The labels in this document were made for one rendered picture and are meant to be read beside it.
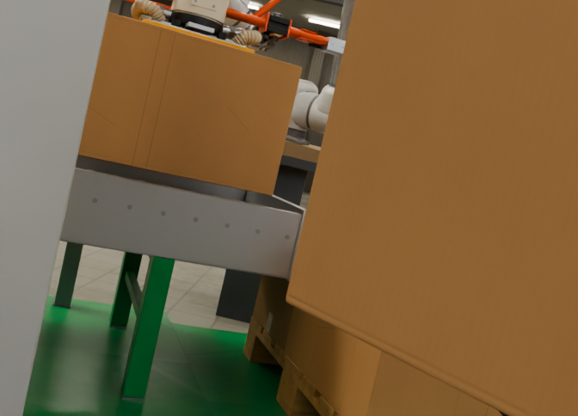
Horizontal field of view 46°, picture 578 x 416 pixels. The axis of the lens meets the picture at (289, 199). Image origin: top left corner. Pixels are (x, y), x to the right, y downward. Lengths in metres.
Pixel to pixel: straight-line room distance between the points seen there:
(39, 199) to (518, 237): 0.77
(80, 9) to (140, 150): 0.94
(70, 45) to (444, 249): 0.71
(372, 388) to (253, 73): 0.96
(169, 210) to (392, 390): 0.74
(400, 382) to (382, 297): 1.14
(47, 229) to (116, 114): 0.92
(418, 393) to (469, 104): 1.25
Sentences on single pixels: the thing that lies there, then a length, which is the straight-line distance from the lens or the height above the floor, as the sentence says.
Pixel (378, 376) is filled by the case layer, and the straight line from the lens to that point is 1.63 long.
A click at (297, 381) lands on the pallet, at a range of 2.06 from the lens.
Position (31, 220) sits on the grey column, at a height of 0.57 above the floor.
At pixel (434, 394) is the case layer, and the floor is 0.27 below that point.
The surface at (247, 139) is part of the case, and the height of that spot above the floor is 0.77.
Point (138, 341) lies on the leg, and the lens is 1.92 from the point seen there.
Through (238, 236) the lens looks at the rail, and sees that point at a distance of 1.89.
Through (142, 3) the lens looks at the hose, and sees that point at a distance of 2.08.
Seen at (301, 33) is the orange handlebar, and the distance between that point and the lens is 2.26.
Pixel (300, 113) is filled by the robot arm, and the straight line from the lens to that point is 2.94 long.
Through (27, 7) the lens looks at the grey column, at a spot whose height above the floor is 0.87.
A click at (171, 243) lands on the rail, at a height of 0.45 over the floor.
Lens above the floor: 0.75
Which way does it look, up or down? 3 degrees down
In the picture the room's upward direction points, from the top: 13 degrees clockwise
